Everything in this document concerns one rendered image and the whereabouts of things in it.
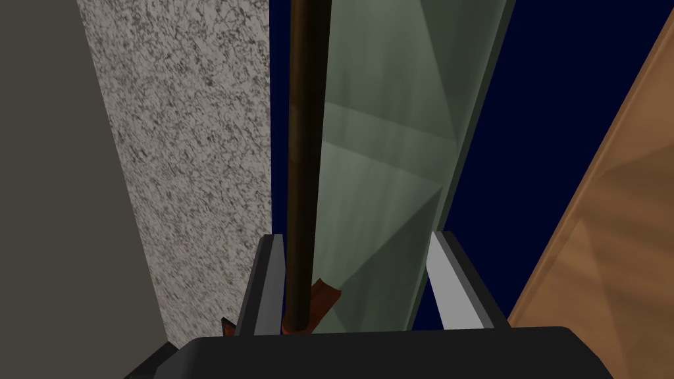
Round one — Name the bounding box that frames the green glass cupboard door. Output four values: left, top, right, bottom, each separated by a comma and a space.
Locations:
307, 0, 518, 334

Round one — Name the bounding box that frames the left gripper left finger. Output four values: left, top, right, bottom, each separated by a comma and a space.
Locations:
234, 234, 286, 338

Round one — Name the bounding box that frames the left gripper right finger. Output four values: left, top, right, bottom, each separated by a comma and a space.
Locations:
425, 230, 511, 331

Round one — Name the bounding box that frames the dark brown bar handle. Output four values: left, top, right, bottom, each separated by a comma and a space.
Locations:
280, 0, 343, 336

